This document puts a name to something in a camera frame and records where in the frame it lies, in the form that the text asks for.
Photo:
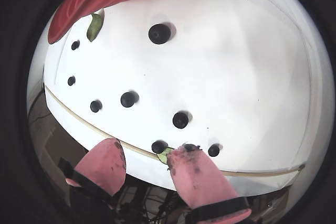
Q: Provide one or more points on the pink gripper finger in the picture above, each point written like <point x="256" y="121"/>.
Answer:
<point x="102" y="169"/>
<point x="199" y="182"/>

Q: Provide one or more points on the dark blueberry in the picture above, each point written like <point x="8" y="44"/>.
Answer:
<point x="159" y="146"/>
<point x="214" y="150"/>
<point x="96" y="106"/>
<point x="180" y="119"/>
<point x="75" y="45"/>
<point x="159" y="33"/>
<point x="129" y="99"/>
<point x="71" y="80"/>

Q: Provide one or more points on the medium green leaf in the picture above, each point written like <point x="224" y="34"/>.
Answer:
<point x="163" y="157"/>

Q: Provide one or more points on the large green leaf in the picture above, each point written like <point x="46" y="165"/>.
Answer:
<point x="94" y="28"/>

